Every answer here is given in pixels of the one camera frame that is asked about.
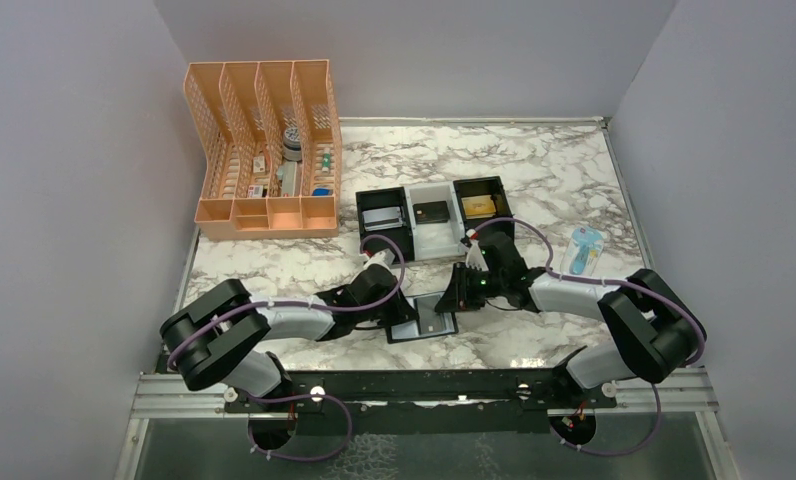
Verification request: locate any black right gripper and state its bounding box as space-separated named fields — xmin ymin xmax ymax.
xmin=436 ymin=261 xmax=506 ymax=312

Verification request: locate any black credit card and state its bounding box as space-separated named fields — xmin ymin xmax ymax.
xmin=414 ymin=293 xmax=457 ymax=338
xmin=413 ymin=200 xmax=451 ymax=225

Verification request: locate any black leather card holder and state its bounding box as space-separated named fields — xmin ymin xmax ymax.
xmin=386 ymin=292 xmax=459 ymax=344

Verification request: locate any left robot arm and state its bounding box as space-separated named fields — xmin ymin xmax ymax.
xmin=159 ymin=264 xmax=419 ymax=411

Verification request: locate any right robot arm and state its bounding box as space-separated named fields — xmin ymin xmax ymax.
xmin=435 ymin=231 xmax=706 ymax=407

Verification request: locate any silver card in left bin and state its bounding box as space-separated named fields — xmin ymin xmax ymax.
xmin=362 ymin=206 xmax=404 ymax=232

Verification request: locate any white middle card bin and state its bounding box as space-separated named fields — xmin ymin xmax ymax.
xmin=404 ymin=182 xmax=464 ymax=261

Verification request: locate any black left card bin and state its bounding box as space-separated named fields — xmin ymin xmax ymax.
xmin=355 ymin=187 xmax=416 ymax=262

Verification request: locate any gold credit card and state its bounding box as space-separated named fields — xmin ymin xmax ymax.
xmin=461 ymin=195 xmax=498 ymax=220

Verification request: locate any blue nail clipper package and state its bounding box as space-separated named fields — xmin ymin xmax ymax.
xmin=560 ymin=226 xmax=605 ymax=276

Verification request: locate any green white small tube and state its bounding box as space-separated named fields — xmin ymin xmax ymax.
xmin=321 ymin=152 xmax=332 ymax=173

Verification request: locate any grey flat box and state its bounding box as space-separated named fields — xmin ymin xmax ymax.
xmin=278 ymin=161 xmax=301 ymax=197

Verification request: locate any red white small box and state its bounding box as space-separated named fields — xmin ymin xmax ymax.
xmin=246 ymin=184 xmax=266 ymax=198

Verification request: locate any peach plastic file organizer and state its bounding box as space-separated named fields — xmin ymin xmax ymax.
xmin=183 ymin=59 xmax=343 ymax=241

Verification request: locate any black mounting rail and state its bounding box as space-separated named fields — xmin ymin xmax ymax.
xmin=225 ymin=367 xmax=618 ymax=425

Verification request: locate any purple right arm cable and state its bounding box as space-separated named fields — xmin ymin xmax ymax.
xmin=460 ymin=216 xmax=709 ymax=458

